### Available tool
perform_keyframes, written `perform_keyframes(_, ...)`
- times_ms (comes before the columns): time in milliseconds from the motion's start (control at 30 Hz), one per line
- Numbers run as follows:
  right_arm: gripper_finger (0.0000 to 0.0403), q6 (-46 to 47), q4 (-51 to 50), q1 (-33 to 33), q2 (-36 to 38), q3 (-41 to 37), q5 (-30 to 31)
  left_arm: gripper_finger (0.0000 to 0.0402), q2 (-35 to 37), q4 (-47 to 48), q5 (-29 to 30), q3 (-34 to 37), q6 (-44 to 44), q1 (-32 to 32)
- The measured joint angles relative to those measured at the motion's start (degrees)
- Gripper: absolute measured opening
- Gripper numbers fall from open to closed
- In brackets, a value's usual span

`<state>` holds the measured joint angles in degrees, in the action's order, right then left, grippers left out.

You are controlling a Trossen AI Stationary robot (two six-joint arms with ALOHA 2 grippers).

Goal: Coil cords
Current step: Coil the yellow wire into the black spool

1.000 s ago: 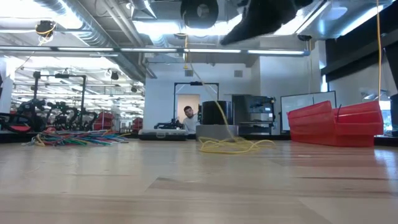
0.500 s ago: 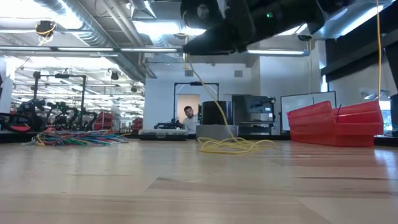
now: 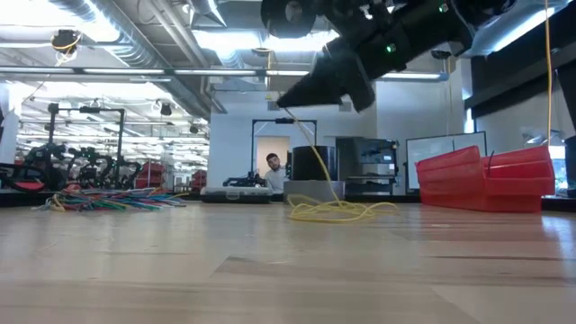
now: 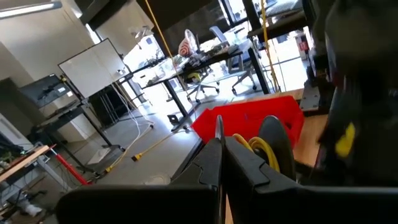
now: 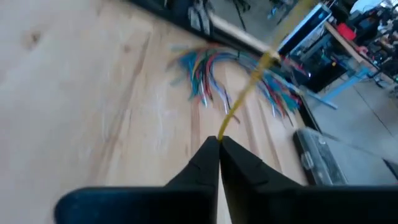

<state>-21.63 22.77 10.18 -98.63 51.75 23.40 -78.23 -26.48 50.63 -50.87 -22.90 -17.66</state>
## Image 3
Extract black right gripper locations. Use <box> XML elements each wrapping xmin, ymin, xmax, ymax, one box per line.
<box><xmin>276</xmin><ymin>0</ymin><xmax>473</xmax><ymax>113</ymax></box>

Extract dark equipment cabinet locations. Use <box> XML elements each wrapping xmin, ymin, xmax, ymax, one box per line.
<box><xmin>335</xmin><ymin>136</ymin><xmax>401</xmax><ymax>195</ymax></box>

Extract black tape roll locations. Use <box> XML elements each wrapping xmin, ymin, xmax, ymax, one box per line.
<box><xmin>292</xmin><ymin>145</ymin><xmax>338</xmax><ymax>182</ymax></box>

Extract whiteboard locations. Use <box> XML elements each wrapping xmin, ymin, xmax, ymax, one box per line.
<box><xmin>405</xmin><ymin>130</ymin><xmax>489</xmax><ymax>193</ymax></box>

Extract person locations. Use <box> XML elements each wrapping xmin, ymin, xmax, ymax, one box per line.
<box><xmin>263</xmin><ymin>152</ymin><xmax>292</xmax><ymax>195</ymax></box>

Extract red plastic bin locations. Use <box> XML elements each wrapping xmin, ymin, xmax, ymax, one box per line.
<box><xmin>414</xmin><ymin>144</ymin><xmax>556</xmax><ymax>214</ymax></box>

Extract dark rectangular device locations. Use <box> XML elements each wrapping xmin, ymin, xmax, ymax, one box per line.
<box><xmin>200</xmin><ymin>185</ymin><xmax>275</xmax><ymax>204</ymax></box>

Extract linear ceiling light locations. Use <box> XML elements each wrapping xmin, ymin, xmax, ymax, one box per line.
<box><xmin>0</xmin><ymin>66</ymin><xmax>451</xmax><ymax>82</ymax></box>

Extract background robot arms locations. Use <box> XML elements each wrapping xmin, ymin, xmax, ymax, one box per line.
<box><xmin>0</xmin><ymin>142</ymin><xmax>143</xmax><ymax>193</ymax></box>

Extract black monitor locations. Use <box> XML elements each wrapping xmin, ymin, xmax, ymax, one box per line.
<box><xmin>563</xmin><ymin>134</ymin><xmax>576</xmax><ymax>199</ymax></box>

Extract yellow ceiling drop cord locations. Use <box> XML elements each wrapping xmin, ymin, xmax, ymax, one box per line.
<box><xmin>264</xmin><ymin>47</ymin><xmax>275</xmax><ymax>102</ymax></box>

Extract small black gantry frame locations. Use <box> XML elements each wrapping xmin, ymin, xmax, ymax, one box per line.
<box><xmin>250</xmin><ymin>117</ymin><xmax>319</xmax><ymax>181</ymax></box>

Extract grey duct tape roll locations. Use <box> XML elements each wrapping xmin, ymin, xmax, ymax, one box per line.
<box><xmin>283</xmin><ymin>179</ymin><xmax>347</xmax><ymax>203</ymax></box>

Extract silver ceiling duct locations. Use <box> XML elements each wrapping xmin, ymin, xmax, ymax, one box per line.
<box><xmin>47</xmin><ymin>0</ymin><xmax>229</xmax><ymax>121</ymax></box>

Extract yellow hanging cable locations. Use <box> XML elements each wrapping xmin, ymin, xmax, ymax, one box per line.
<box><xmin>543</xmin><ymin>0</ymin><xmax>554</xmax><ymax>146</ymax></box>

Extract tall black gantry frame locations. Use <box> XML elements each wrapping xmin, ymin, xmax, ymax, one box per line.
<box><xmin>46</xmin><ymin>102</ymin><xmax>127</xmax><ymax>190</ymax></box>

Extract ceiling cable reel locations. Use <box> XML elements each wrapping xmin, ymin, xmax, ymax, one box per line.
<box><xmin>49</xmin><ymin>28</ymin><xmax>83</xmax><ymax>68</ymax></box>

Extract coloured wire bundle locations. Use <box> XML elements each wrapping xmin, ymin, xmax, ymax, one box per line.
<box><xmin>33</xmin><ymin>183</ymin><xmax>189</xmax><ymax>213</ymax></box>

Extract black aluminium table frame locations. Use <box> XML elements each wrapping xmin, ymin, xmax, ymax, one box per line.
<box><xmin>0</xmin><ymin>188</ymin><xmax>576</xmax><ymax>212</ymax></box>

